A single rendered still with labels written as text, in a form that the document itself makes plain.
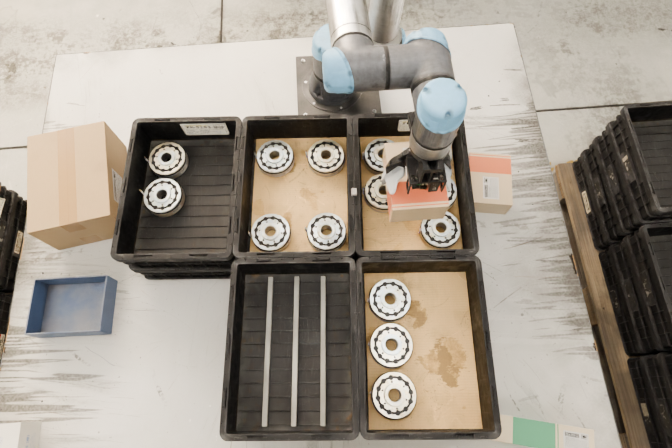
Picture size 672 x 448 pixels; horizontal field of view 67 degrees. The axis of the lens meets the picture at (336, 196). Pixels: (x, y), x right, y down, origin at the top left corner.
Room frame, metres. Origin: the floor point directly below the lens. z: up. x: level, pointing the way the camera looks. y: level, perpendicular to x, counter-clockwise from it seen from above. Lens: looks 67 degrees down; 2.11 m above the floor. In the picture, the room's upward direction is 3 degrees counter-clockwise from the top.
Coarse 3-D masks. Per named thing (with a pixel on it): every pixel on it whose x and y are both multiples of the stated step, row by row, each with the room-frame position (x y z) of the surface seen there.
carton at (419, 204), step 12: (384, 144) 0.53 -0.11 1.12; (396, 144) 0.53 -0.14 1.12; (408, 144) 0.52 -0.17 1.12; (384, 156) 0.51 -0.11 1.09; (384, 168) 0.50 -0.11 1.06; (396, 192) 0.41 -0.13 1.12; (420, 192) 0.41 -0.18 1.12; (432, 192) 0.41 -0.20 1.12; (444, 192) 0.40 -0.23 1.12; (396, 204) 0.38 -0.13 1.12; (408, 204) 0.38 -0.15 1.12; (420, 204) 0.38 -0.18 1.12; (432, 204) 0.38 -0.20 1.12; (444, 204) 0.38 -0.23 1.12; (396, 216) 0.37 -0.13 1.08; (408, 216) 0.37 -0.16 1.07; (420, 216) 0.37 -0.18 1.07; (432, 216) 0.37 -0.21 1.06
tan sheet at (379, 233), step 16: (368, 176) 0.58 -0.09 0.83; (384, 192) 0.53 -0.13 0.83; (368, 208) 0.49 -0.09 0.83; (368, 224) 0.44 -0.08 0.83; (384, 224) 0.44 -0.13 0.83; (400, 224) 0.44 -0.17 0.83; (416, 224) 0.44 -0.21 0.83; (368, 240) 0.40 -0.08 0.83; (384, 240) 0.40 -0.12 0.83; (400, 240) 0.39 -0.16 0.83; (416, 240) 0.39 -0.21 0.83
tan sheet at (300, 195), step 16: (256, 144) 0.71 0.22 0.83; (288, 144) 0.70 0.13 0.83; (304, 144) 0.70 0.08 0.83; (256, 160) 0.66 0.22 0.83; (304, 160) 0.65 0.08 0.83; (256, 176) 0.60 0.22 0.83; (288, 176) 0.60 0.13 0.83; (304, 176) 0.60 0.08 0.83; (320, 176) 0.59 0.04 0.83; (336, 176) 0.59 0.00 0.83; (256, 192) 0.56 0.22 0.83; (272, 192) 0.55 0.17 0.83; (288, 192) 0.55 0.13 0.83; (304, 192) 0.55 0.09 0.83; (320, 192) 0.54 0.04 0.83; (336, 192) 0.54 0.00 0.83; (256, 208) 0.51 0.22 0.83; (272, 208) 0.51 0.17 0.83; (288, 208) 0.50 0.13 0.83; (304, 208) 0.50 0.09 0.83; (320, 208) 0.50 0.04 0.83; (336, 208) 0.49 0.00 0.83; (304, 224) 0.45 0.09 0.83; (304, 240) 0.41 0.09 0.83
